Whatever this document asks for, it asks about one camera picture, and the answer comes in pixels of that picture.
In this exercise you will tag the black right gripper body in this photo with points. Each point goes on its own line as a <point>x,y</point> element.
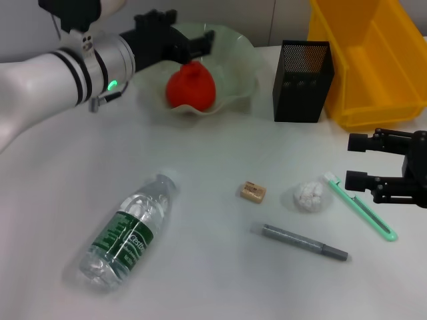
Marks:
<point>418,166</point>

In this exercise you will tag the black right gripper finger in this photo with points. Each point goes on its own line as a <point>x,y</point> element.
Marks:
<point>377,141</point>
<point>383,190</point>

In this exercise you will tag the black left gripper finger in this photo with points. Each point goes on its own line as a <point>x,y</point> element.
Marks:
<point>187,58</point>
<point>203,43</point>

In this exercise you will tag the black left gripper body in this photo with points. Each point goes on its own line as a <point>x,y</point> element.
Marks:
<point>153,43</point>

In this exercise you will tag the green utility knife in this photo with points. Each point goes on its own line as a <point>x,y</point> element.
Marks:
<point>363,210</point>

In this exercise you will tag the orange fruit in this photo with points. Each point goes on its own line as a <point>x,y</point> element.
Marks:
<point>191,88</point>

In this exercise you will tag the beige eraser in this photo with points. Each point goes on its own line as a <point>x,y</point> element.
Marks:
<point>253,192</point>

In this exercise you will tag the clear water bottle green label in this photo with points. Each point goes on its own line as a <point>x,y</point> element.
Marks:
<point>130,230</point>

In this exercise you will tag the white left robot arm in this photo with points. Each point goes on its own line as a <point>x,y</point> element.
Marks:
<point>33,80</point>

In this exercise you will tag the green glass fruit bowl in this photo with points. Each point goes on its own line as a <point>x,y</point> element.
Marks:
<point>233,66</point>

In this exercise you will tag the black mesh pen holder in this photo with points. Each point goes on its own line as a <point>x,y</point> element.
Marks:
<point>300,90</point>

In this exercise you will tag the grey marker pen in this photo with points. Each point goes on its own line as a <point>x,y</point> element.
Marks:
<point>297,240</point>

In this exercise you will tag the yellow plastic bin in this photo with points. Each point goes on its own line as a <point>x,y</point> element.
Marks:
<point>377,66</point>

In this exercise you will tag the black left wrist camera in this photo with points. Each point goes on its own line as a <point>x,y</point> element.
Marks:
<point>73,13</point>

